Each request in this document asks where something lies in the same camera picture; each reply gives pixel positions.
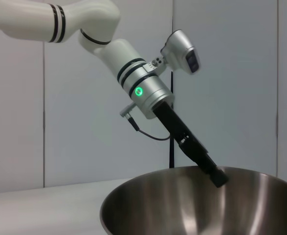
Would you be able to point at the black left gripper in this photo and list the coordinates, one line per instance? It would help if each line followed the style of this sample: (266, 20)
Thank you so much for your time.
(175, 124)

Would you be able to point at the stainless steel mixing bowl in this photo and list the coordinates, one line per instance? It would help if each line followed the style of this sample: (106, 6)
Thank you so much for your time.
(182, 208)

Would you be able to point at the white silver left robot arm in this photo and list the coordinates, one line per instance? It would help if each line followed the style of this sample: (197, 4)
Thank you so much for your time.
(133, 73)

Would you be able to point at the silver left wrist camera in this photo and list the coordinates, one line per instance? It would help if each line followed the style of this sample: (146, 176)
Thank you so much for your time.
(180, 49)

